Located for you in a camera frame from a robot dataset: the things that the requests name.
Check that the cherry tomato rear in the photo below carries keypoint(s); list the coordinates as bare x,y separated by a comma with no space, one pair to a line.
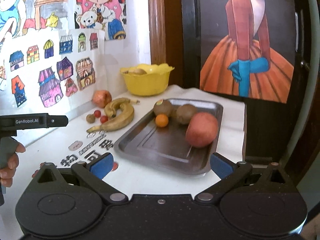
97,113

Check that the houses drawing paper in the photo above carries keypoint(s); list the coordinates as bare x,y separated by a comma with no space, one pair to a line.
53,71

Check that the small orange mandarin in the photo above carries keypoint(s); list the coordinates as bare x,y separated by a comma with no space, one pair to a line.
161,120

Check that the boy and table drawing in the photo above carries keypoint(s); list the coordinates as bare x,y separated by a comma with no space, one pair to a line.
19,17

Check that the ripe banana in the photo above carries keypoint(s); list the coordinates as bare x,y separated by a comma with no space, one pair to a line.
123,119
111,108

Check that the cherry tomato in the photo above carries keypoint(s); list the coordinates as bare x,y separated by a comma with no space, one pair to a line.
103,119
97,113

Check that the kiwi with sticker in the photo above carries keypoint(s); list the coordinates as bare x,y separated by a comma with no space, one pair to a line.
163,107

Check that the brown wooden door frame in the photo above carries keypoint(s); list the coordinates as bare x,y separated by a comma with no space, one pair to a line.
157,31

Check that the small brown longan fruit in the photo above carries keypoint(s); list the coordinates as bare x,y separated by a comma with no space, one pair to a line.
90,118

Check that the person's left hand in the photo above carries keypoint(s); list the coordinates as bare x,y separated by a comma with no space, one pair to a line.
8,172

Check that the anime girl bear drawing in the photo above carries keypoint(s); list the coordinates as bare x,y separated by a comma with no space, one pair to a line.
107,15

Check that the small reddish apple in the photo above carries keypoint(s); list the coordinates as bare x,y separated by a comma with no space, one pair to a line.
101,98

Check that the large red apple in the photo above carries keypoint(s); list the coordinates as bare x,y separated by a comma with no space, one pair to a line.
202,130

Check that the plain brown kiwi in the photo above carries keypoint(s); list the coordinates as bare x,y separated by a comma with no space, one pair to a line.
185,113

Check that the cherry tomato front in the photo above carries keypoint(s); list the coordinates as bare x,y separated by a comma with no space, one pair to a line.
103,119

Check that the metal tray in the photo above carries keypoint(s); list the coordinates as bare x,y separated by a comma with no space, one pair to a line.
163,148

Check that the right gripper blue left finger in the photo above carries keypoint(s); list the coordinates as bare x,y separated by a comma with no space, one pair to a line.
90,175

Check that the yellow plastic bowl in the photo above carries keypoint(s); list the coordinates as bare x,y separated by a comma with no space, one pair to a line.
153,83

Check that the fruit inside yellow bowl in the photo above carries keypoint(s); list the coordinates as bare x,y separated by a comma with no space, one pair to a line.
135,71

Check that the orange dress lady painting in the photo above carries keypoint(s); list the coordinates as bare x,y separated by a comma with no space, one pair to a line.
243,63

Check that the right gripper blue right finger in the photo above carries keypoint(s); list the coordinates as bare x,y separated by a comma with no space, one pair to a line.
231,175

